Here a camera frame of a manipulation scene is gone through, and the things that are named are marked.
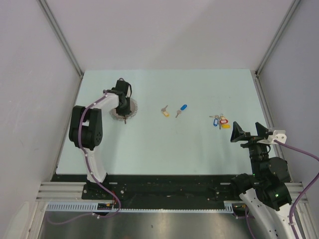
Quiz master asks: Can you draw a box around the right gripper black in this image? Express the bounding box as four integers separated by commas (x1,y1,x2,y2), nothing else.
230,121,270,178

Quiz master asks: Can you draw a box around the round metal keyring disc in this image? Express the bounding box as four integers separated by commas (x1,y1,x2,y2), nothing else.
110,98,138,124

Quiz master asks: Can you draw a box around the key with yellow tag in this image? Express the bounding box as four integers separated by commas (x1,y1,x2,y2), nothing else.
219,123,231,129
161,105,170,117

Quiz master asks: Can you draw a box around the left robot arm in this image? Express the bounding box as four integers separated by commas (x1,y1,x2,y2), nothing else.
69,78,138,199

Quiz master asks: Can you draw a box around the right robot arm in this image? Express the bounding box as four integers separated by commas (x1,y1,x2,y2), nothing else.
230,122,302,239

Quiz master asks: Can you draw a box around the key with red tag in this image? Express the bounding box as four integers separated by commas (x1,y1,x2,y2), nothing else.
219,114,229,124

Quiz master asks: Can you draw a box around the key with blue tag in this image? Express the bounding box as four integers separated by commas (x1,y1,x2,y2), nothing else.
210,115,219,126
175,104,187,118

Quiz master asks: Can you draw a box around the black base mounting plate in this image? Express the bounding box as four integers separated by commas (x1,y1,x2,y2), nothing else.
51,174,239,210

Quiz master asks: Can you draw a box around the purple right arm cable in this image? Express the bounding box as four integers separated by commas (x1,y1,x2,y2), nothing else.
244,139,319,239

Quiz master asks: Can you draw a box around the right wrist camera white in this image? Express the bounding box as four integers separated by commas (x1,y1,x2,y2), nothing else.
257,130,287,145

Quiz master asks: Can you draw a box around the slotted cable duct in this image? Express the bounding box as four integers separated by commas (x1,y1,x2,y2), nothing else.
46,201,246,213

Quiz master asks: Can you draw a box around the left aluminium frame post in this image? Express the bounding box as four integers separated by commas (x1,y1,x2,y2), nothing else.
36,0,84,79

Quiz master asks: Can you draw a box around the aluminium frame post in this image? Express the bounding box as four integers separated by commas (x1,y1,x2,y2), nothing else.
255,0,302,77
36,0,84,79

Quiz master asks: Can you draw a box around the right aluminium frame post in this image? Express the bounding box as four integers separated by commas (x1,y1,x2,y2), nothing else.
255,0,302,77

